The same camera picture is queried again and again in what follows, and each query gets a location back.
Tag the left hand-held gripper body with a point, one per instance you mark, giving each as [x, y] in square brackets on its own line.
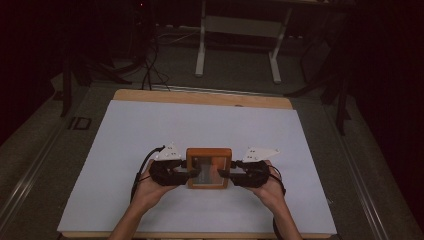
[166, 173]

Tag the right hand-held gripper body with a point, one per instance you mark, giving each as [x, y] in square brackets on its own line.
[251, 173]

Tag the orange wooden box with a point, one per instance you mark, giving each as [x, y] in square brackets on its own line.
[209, 168]

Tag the person's left hand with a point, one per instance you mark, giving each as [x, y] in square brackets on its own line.
[150, 193]

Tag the person's right hand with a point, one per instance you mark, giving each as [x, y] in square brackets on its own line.
[271, 193]

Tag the white table sheet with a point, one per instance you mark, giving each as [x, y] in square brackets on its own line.
[206, 126]

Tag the wooden table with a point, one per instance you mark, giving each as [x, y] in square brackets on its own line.
[200, 97]

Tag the black metal stand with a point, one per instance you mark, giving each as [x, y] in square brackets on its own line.
[340, 100]
[66, 86]

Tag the white metal desk frame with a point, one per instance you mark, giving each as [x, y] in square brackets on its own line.
[240, 26]

